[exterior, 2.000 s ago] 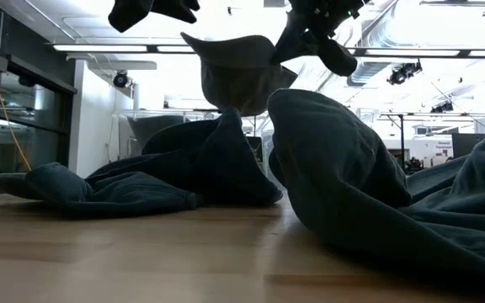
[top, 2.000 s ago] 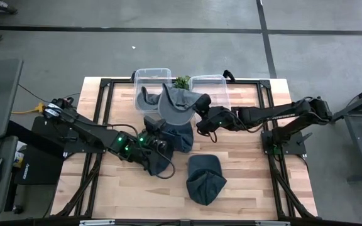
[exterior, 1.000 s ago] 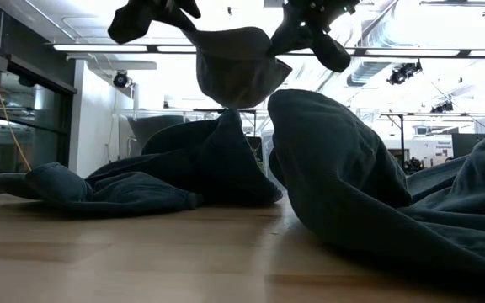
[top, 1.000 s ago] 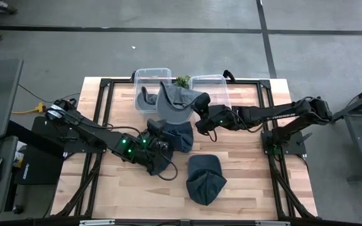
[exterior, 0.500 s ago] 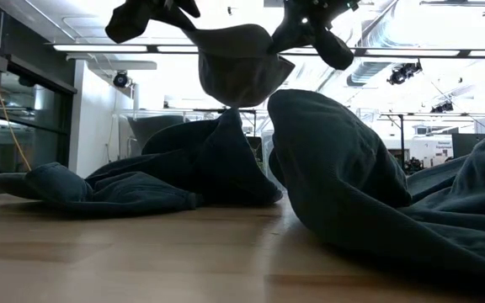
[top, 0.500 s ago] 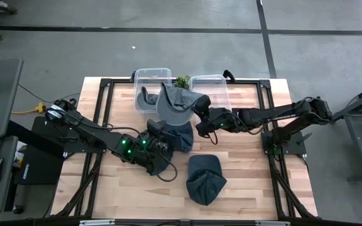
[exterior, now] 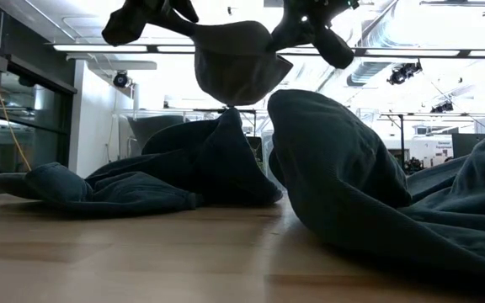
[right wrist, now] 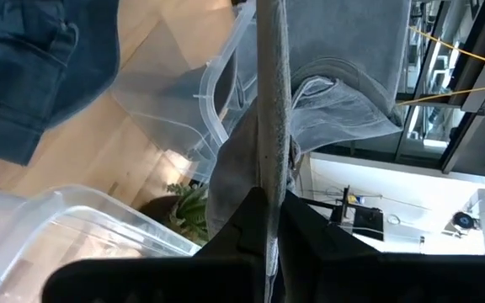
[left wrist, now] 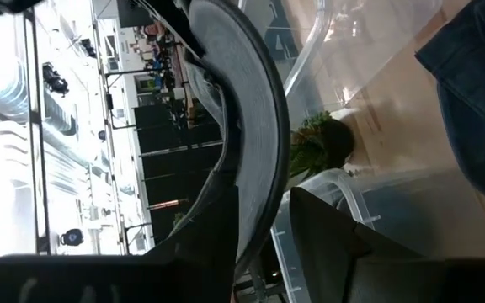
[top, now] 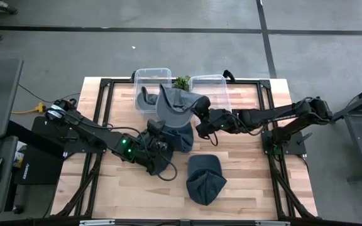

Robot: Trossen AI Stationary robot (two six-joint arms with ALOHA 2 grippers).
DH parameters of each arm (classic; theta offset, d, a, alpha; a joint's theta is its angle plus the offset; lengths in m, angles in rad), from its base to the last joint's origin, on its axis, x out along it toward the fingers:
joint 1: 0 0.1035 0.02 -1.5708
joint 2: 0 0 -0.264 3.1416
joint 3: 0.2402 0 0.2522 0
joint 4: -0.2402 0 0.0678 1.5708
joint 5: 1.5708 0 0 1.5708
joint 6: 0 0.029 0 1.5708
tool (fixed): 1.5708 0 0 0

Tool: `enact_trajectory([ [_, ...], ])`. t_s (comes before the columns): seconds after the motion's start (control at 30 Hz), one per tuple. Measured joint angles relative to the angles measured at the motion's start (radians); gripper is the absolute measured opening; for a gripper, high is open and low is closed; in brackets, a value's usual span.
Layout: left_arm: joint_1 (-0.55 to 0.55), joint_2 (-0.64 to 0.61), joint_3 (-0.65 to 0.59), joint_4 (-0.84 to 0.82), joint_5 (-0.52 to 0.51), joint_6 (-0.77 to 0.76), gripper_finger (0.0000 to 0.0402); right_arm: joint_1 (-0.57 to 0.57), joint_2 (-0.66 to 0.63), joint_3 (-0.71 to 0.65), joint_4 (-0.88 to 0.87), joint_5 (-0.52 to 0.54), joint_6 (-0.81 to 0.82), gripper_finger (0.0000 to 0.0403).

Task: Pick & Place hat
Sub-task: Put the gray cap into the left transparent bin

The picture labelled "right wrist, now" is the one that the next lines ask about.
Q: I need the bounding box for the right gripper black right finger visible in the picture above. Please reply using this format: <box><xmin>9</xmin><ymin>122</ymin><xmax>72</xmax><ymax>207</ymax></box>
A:
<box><xmin>282</xmin><ymin>189</ymin><xmax>485</xmax><ymax>303</ymax></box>

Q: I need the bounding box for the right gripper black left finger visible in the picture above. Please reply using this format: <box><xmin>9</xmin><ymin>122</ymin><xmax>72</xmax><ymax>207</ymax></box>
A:
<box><xmin>42</xmin><ymin>187</ymin><xmax>269</xmax><ymax>303</ymax></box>

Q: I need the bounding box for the grey baseball cap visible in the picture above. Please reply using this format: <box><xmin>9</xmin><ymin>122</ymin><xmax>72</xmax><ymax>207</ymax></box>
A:
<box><xmin>205</xmin><ymin>0</ymin><xmax>295</xmax><ymax>303</ymax></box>
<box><xmin>284</xmin><ymin>0</ymin><xmax>413</xmax><ymax>155</ymax></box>

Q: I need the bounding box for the blue baseball cap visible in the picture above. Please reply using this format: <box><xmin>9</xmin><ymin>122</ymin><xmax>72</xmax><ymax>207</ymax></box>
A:
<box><xmin>0</xmin><ymin>0</ymin><xmax>120</xmax><ymax>167</ymax></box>

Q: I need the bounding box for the black mounted device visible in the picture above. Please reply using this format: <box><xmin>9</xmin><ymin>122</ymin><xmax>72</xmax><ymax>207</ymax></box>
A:
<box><xmin>328</xmin><ymin>184</ymin><xmax>386</xmax><ymax>242</ymax></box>

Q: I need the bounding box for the small green potted plant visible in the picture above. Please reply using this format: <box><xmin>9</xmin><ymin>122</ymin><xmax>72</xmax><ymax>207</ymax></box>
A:
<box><xmin>138</xmin><ymin>181</ymin><xmax>211</xmax><ymax>247</ymax></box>

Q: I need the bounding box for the black ceiling spotlight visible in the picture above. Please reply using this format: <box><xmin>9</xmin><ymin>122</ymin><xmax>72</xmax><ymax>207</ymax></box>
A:
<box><xmin>451</xmin><ymin>210</ymin><xmax>476</xmax><ymax>231</ymax></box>

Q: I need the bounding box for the clear plastic bin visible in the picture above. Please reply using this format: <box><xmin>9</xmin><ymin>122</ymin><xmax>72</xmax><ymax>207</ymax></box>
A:
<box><xmin>109</xmin><ymin>0</ymin><xmax>298</xmax><ymax>184</ymax></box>
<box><xmin>0</xmin><ymin>183</ymin><xmax>204</xmax><ymax>303</ymax></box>

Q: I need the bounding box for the black glass wall frame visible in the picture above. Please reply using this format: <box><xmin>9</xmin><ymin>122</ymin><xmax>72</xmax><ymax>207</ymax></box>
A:
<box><xmin>393</xmin><ymin>0</ymin><xmax>485</xmax><ymax>176</ymax></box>

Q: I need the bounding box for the yellow extension cord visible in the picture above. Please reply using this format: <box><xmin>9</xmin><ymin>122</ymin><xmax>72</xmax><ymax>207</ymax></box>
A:
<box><xmin>395</xmin><ymin>24</ymin><xmax>485</xmax><ymax>107</ymax></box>

